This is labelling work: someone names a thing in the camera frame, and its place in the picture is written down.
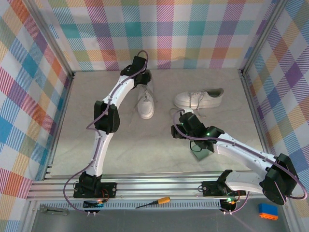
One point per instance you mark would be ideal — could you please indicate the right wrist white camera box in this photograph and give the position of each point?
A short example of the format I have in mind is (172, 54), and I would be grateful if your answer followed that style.
(188, 111)

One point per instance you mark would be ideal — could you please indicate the aluminium frame post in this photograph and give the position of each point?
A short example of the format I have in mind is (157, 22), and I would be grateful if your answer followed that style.
(49, 36)
(262, 36)

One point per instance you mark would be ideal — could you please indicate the blue and orange toy brick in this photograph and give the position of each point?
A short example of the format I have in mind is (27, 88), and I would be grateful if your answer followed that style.
(268, 210)

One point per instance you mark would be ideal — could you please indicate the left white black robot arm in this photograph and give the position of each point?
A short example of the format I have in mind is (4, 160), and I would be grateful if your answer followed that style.
(120, 90)

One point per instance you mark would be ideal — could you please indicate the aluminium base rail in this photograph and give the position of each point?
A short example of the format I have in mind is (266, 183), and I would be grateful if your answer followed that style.
(157, 187)

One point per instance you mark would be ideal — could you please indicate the white leather sneaker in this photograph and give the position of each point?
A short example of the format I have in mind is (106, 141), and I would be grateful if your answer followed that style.
(212, 99)
(147, 111)

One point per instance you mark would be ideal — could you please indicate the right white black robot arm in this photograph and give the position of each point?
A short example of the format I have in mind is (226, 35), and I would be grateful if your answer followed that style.
(241, 152)

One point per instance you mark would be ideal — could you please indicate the green fabric pouch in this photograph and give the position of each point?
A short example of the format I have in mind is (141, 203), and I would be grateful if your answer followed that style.
(201, 155)

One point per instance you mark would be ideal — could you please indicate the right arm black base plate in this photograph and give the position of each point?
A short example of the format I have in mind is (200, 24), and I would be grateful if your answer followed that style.
(210, 188)

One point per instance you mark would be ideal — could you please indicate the aluminium table side rail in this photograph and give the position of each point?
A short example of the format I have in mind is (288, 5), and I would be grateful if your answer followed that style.
(64, 101)
(256, 120)

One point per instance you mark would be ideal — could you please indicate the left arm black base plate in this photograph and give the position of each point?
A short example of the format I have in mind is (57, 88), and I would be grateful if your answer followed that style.
(109, 189)

